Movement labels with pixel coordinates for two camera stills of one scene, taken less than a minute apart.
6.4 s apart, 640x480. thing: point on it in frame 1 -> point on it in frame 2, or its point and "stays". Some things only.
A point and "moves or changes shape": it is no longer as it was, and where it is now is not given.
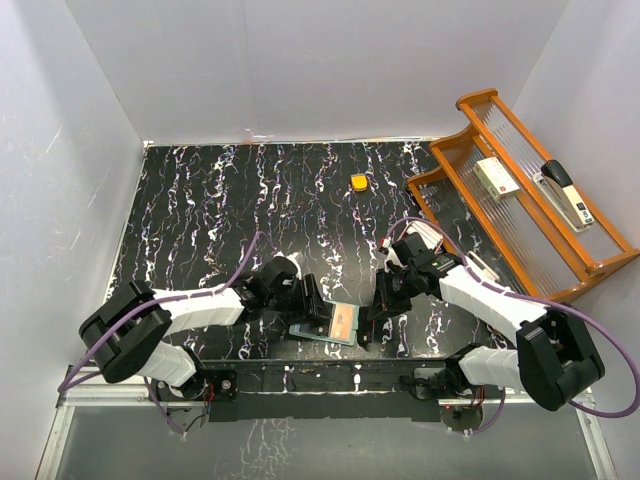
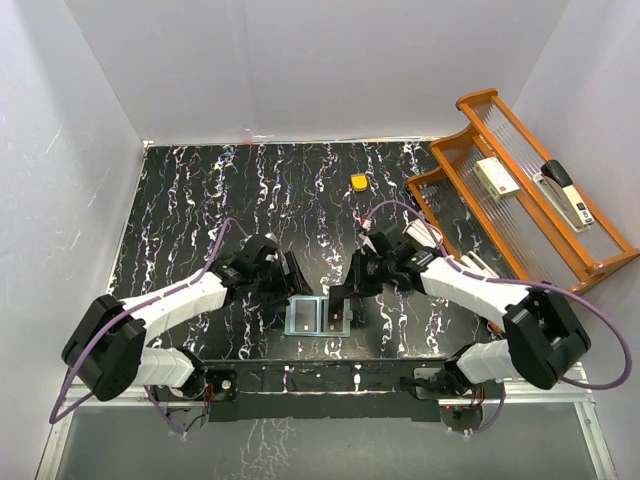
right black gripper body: x=396 y=288 -> x=370 y=271
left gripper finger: x=320 y=308 -> x=297 y=282
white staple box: x=495 y=177 stays
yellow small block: x=359 y=182 stays
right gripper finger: x=366 y=316 -> x=337 y=293
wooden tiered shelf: x=510 y=197 stays
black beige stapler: x=561 y=190 stays
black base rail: x=327 y=390 stays
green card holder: x=340 y=325 moves or changes shape
